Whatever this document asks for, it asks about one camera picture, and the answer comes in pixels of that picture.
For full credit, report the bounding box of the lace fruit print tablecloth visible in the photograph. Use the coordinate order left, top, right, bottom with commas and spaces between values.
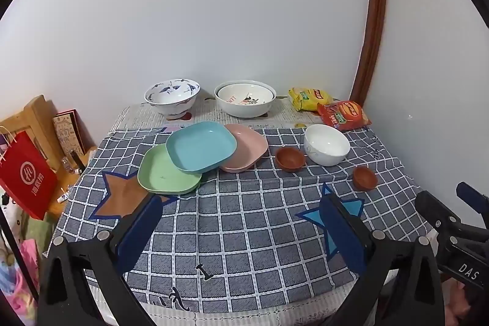
86, 97, 402, 326

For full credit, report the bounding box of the white bowl with orange print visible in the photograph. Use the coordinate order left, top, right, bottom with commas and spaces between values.
217, 83, 274, 106

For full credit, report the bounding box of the grey checked cloth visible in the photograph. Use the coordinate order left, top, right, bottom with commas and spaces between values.
42, 125, 440, 315

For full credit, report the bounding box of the blue patterned white bowl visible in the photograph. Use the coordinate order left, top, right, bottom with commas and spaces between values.
144, 79, 201, 120

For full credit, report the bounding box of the yellow chip bag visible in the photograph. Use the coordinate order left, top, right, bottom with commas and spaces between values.
288, 87, 331, 113

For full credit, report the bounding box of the brown wooden door frame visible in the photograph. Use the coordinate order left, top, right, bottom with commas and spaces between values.
349, 0, 388, 105

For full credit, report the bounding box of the wooden chair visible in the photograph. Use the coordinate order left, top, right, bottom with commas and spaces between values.
0, 94, 98, 220

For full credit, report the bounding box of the blue square plate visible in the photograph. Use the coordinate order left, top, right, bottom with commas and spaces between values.
166, 121, 238, 174

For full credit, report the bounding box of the large white swirl bowl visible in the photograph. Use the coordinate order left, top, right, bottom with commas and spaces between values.
214, 80, 277, 118

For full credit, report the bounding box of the red chip bag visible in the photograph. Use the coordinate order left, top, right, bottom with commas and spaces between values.
317, 101, 372, 132

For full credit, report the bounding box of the small brown bowl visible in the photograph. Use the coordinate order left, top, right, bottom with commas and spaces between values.
275, 147, 307, 173
352, 166, 379, 191

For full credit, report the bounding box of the colourful printed cloth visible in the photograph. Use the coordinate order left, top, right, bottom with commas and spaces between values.
0, 204, 41, 323

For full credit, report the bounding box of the green square plate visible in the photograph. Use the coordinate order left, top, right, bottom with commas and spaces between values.
138, 144, 203, 196

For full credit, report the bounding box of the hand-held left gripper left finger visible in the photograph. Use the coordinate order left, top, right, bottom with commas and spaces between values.
37, 194, 165, 326

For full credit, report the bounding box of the red paper bag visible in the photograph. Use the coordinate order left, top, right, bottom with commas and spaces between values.
0, 125, 58, 222

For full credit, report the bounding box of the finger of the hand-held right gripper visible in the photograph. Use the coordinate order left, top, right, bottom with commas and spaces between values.
456, 181, 489, 228
414, 190, 464, 235

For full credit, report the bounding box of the plain white bowl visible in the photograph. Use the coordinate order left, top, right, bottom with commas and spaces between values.
304, 124, 351, 167

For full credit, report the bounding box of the pink square plate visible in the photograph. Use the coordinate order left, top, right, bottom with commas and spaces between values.
219, 124, 269, 174

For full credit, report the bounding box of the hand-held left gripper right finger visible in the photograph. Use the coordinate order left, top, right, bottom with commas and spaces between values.
319, 192, 446, 326

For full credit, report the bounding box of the brown patterned box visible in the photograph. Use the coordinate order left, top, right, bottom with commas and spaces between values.
52, 109, 86, 159

